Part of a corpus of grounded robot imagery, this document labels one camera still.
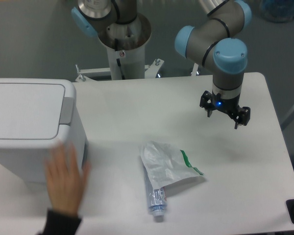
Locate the white metal base frame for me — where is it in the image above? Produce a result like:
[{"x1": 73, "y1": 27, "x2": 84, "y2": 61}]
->
[{"x1": 74, "y1": 58, "x2": 201, "y2": 82}]

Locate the blue bag in background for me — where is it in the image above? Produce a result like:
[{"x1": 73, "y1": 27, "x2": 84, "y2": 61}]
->
[{"x1": 259, "y1": 0, "x2": 294, "y2": 23}]

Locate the bare human hand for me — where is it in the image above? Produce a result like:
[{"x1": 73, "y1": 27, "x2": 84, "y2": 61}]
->
[{"x1": 45, "y1": 143, "x2": 91, "y2": 217}]

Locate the clear plastic bottle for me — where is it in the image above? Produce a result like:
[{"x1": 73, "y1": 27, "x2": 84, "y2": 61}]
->
[{"x1": 143, "y1": 166, "x2": 167, "y2": 222}]

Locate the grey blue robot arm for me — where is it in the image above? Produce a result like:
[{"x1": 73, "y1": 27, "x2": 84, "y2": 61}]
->
[{"x1": 71, "y1": 0, "x2": 252, "y2": 126}]

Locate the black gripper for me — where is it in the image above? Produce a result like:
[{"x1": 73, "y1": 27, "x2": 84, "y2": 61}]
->
[{"x1": 199, "y1": 91, "x2": 251, "y2": 129}]

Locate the dark sleeved forearm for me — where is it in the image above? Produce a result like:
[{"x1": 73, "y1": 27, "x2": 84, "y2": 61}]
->
[{"x1": 38, "y1": 209, "x2": 82, "y2": 235}]

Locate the crumpled white plastic bag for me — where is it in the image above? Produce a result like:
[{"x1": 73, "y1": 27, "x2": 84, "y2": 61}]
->
[{"x1": 139, "y1": 141, "x2": 204, "y2": 189}]

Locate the white plastic trash can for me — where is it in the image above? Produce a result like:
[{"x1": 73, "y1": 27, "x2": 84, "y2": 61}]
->
[{"x1": 0, "y1": 78, "x2": 88, "y2": 183}]

